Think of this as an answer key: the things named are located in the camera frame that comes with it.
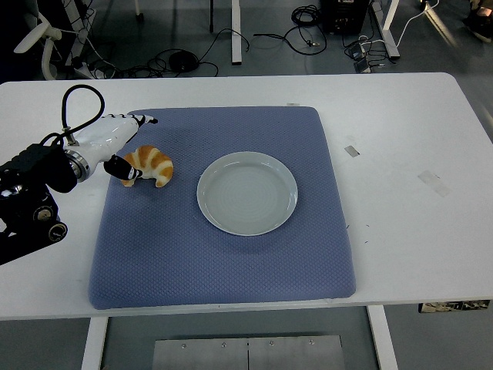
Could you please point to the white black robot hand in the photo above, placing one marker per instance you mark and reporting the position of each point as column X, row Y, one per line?
column 104, row 135

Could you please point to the golden croissant bread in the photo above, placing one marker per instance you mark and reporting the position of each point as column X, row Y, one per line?
column 158, row 163

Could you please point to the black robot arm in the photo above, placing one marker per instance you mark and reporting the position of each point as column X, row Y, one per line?
column 23, row 200

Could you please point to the round grey ceramic plate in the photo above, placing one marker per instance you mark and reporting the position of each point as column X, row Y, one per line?
column 246, row 196

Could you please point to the grey metal plate with screws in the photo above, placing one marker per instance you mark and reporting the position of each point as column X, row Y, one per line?
column 215, row 354

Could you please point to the white equipment stand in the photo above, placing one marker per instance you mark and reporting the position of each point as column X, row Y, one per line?
column 81, row 31

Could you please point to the black round floor puck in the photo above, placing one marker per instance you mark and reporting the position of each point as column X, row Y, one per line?
column 183, row 61

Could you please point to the white office chair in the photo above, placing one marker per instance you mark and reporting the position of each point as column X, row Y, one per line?
column 36, row 32

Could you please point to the blue quilted table mat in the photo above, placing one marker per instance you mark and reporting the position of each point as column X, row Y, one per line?
column 173, row 254

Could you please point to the white background desk leg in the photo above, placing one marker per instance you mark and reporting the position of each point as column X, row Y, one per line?
column 235, row 34
column 390, row 34

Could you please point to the white table leg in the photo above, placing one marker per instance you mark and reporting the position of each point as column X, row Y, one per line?
column 383, row 339
column 94, row 343

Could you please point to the small grey tape piece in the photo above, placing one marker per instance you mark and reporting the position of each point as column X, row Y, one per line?
column 351, row 151

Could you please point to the black equipment box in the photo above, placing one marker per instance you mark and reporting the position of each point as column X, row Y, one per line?
column 343, row 15

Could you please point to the grey floor pedal box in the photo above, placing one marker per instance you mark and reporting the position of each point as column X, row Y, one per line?
column 362, row 66

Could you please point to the long clear tape piece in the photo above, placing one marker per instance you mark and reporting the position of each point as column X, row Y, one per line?
column 434, row 183

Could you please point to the person's foot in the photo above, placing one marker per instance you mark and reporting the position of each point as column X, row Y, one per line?
column 479, row 21

